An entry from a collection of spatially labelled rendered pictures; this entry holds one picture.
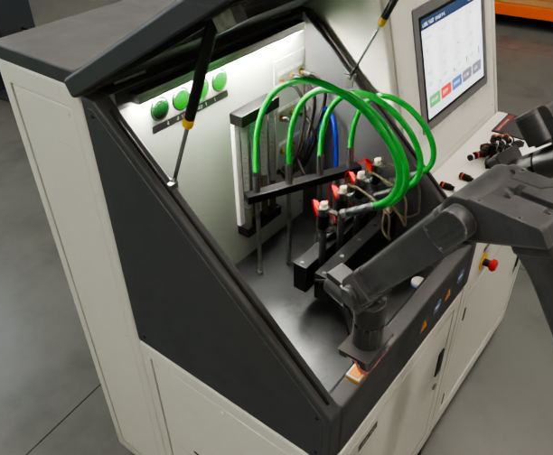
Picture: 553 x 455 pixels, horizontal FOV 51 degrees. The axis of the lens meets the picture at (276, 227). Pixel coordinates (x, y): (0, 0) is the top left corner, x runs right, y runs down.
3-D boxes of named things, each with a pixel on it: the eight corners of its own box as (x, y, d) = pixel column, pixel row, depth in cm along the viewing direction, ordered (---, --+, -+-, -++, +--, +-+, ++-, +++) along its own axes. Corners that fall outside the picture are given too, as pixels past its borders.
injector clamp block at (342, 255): (325, 323, 143) (327, 278, 134) (293, 306, 148) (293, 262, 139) (391, 254, 164) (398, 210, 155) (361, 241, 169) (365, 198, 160)
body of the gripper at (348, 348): (337, 355, 108) (338, 328, 104) (365, 322, 114) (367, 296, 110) (367, 371, 105) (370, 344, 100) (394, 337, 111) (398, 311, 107)
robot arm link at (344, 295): (352, 296, 95) (390, 269, 98) (310, 260, 102) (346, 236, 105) (357, 338, 103) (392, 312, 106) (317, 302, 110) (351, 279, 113)
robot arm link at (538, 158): (570, 174, 97) (587, 162, 99) (551, 138, 97) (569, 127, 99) (537, 186, 103) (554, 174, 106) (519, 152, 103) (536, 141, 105)
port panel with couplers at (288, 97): (285, 172, 159) (284, 65, 140) (275, 169, 161) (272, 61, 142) (312, 153, 167) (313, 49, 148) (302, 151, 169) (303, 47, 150)
